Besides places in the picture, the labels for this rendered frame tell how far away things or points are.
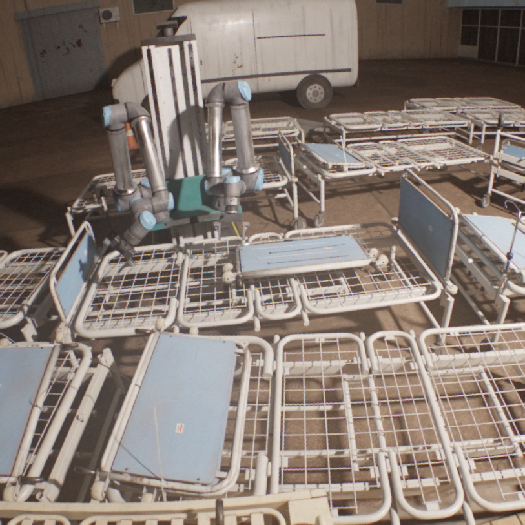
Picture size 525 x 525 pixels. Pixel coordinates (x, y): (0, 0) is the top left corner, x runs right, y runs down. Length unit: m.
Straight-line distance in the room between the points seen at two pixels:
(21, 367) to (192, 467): 0.97
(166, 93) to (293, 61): 6.82
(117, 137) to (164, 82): 0.57
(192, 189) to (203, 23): 6.54
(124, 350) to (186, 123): 1.54
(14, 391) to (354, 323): 1.99
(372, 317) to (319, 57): 7.54
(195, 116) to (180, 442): 2.04
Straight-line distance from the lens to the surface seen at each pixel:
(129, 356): 2.76
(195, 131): 2.87
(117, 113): 2.43
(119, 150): 2.54
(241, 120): 2.58
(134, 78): 9.18
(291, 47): 9.49
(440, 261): 2.36
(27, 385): 1.97
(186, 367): 1.74
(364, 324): 2.79
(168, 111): 2.88
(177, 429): 1.55
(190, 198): 2.96
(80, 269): 2.54
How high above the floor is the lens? 1.76
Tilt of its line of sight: 30 degrees down
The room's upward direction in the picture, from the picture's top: 4 degrees counter-clockwise
